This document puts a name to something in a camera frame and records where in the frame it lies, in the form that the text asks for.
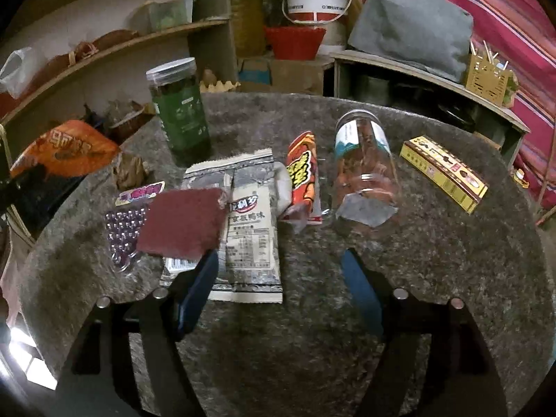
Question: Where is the white plastic tub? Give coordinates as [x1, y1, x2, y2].
[319, 19, 349, 53]

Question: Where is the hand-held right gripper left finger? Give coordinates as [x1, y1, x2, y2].
[56, 250, 220, 417]

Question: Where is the clear plastic snack jar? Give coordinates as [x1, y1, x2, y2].
[332, 110, 400, 227]

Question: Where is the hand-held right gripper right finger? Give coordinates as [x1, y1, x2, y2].
[340, 248, 509, 417]

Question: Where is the bundle of wooden chopsticks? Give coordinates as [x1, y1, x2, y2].
[469, 40, 510, 70]

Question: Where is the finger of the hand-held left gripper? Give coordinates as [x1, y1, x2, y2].
[0, 164, 47, 214]

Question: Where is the large yellow oil jug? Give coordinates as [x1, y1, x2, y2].
[229, 0, 267, 57]

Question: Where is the brown paper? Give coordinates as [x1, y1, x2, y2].
[112, 152, 149, 190]

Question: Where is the orange snack bag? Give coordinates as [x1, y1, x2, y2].
[9, 121, 121, 179]

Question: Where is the yellow egg tray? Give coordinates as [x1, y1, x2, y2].
[197, 69, 242, 95]

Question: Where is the small white packet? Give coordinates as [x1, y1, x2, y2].
[162, 255, 203, 277]

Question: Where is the dark blue plastic crate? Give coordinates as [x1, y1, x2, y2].
[13, 174, 118, 239]

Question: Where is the grey cushion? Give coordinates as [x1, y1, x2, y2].
[347, 0, 474, 82]

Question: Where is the white plastic bag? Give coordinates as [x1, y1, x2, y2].
[0, 47, 36, 99]

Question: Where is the white plastic bucket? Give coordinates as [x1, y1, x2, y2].
[282, 0, 352, 25]

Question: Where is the purple bead blister pack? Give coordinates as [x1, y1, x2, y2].
[105, 181, 166, 272]

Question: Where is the yellow cardboard box with print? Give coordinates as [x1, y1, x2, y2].
[400, 136, 490, 215]

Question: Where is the green label tea jar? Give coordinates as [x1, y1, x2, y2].
[145, 57, 213, 167]

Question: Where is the sweet potato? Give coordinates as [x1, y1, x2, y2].
[39, 52, 80, 80]
[93, 30, 140, 51]

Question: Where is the low wooden cabinet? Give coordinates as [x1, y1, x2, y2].
[324, 50, 531, 170]

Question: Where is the grey white snack packet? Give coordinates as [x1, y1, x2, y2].
[181, 149, 285, 305]

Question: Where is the wooden shelf unit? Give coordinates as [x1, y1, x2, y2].
[0, 0, 238, 148]

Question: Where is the bamboo chopstick holder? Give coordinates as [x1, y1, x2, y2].
[464, 52, 512, 107]

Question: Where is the orange red snack wrapper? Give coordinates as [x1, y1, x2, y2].
[280, 130, 325, 225]

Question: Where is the maroon scouring pad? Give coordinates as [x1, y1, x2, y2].
[134, 188, 223, 258]

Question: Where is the small brown basket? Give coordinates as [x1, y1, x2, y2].
[108, 100, 157, 140]

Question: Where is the brown cardboard box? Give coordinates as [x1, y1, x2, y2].
[238, 57, 335, 96]

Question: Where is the clear plastic container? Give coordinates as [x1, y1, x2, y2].
[132, 0, 192, 31]

